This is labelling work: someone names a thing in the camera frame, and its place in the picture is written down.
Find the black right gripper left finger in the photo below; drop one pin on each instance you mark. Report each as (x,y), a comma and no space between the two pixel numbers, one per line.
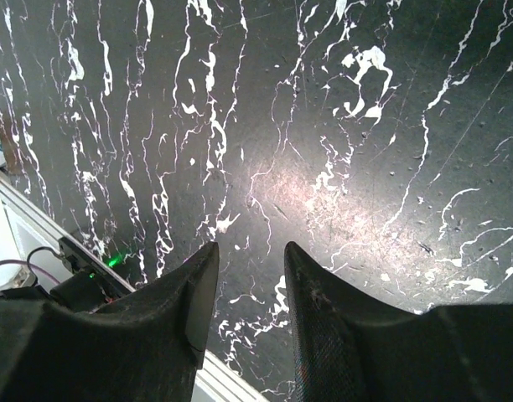
(146,346)

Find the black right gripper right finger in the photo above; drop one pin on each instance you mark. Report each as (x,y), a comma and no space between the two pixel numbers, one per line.
(349,346)

